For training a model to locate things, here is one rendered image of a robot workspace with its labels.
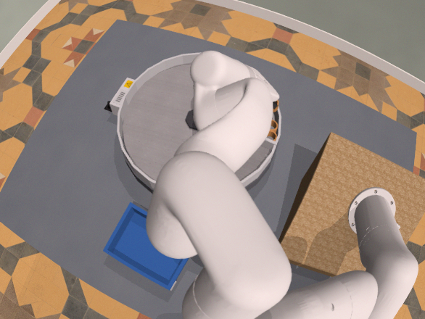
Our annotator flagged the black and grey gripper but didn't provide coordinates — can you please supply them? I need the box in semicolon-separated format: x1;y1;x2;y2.
250;67;279;109

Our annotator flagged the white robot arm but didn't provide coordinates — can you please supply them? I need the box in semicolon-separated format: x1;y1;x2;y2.
146;50;418;319

